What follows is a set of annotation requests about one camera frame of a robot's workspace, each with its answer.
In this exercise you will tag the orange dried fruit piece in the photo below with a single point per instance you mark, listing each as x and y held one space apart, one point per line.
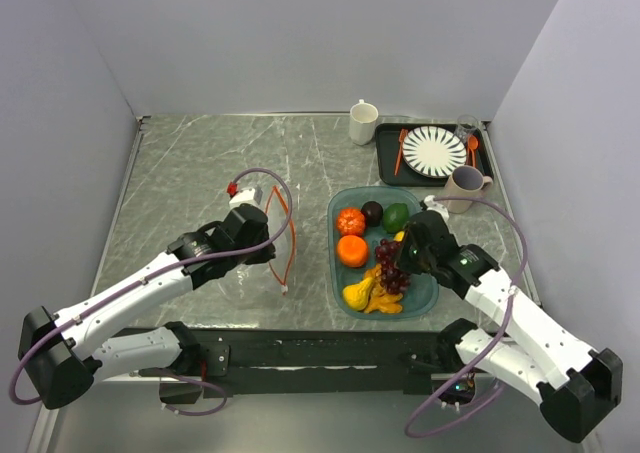
372 277

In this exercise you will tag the dark red grape bunch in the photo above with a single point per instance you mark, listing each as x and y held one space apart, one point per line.
393 281

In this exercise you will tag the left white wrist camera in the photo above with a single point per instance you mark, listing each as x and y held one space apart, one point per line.
251 195

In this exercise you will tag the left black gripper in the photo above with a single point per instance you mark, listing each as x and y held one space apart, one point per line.
262 256

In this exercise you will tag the white ceramic mug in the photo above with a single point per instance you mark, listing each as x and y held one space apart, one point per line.
363 120

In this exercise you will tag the orange plastic fork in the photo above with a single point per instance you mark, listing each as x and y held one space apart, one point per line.
399 157

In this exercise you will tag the green lime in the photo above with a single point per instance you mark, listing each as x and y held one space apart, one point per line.
395 217

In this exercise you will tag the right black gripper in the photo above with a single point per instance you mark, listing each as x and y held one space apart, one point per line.
404 262

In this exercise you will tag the clear zip top bag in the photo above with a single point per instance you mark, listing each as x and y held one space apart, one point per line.
276 209

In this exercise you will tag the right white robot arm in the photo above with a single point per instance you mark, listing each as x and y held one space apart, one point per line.
574 385

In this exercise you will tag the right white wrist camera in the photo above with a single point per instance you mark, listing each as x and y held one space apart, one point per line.
429 203

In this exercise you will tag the textured orange tangerine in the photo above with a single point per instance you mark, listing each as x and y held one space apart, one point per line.
350 222

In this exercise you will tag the clear drinking glass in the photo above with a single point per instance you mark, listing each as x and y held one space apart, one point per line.
466 125

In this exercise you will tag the yellow pear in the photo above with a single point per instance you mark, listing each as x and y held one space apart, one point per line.
357 296

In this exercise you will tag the teal plastic food tray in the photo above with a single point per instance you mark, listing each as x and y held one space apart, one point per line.
364 234

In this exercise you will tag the beige mug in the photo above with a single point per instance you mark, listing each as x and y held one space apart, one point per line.
465 182

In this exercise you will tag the smooth orange persimmon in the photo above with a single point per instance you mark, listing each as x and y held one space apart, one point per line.
352 251

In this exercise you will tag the striped white plate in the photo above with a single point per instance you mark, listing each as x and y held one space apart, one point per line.
433 151

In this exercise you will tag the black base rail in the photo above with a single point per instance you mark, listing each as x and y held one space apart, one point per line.
255 361

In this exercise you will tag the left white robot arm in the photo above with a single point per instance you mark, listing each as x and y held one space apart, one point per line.
66 352

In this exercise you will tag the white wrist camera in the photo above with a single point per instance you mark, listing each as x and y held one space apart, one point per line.
251 195
429 203

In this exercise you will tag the orange plastic spoon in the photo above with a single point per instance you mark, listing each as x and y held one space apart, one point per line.
472 146

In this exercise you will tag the dark purple plum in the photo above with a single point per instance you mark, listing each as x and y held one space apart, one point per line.
373 213

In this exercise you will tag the orange dried fruit slice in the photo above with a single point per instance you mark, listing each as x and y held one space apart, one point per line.
385 303

